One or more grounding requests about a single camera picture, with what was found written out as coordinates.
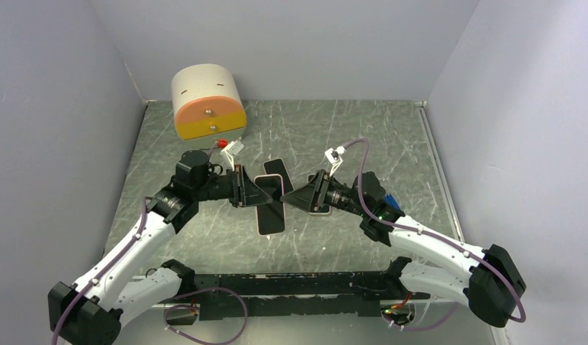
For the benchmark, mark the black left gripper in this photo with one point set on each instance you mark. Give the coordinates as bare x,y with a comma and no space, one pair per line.
244,192

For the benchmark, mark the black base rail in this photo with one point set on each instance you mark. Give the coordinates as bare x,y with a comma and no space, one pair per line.
363,294

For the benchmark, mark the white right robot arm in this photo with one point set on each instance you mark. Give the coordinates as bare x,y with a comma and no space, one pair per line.
485,280

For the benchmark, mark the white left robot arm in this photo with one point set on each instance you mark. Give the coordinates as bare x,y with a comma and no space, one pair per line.
94,308

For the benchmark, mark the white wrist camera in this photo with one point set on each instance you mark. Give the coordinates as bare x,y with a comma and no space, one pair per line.
229,150
334,156

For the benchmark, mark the pink phone case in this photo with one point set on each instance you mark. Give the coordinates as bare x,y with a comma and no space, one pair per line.
258,224

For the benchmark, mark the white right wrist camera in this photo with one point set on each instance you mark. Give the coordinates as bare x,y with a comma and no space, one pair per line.
334,156

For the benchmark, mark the cream round drawer box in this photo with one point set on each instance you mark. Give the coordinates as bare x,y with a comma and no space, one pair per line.
206,104

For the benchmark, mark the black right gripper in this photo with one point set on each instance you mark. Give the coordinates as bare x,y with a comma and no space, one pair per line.
312,195

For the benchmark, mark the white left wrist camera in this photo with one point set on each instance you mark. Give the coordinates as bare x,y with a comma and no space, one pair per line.
229,150

